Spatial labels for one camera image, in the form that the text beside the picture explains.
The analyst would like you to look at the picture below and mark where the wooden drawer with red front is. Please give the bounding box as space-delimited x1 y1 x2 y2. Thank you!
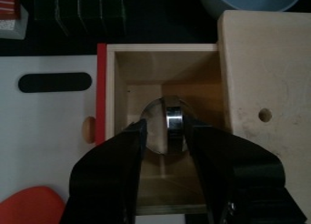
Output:
82 43 229 217

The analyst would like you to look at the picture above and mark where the white plastic cutting board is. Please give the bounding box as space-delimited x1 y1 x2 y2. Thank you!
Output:
0 54 187 224

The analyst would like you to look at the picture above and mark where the flat red dough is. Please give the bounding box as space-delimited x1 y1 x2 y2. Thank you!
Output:
0 186 67 224

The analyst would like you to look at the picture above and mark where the dark green striped block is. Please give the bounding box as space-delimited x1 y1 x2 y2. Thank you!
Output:
34 0 129 38

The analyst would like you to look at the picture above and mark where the round metal dough cutter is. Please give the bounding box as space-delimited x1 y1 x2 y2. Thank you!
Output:
142 95 195 157

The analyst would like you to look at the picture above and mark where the pale blue bowl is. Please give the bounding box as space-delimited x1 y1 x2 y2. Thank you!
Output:
197 0 305 20

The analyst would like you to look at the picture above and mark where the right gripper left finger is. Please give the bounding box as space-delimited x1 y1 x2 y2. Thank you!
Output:
61 118 149 224

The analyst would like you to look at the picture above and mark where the small red white box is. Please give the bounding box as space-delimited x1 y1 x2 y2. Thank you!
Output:
0 0 31 40

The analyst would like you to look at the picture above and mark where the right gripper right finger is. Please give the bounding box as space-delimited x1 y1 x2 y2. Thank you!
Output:
182 114 308 224

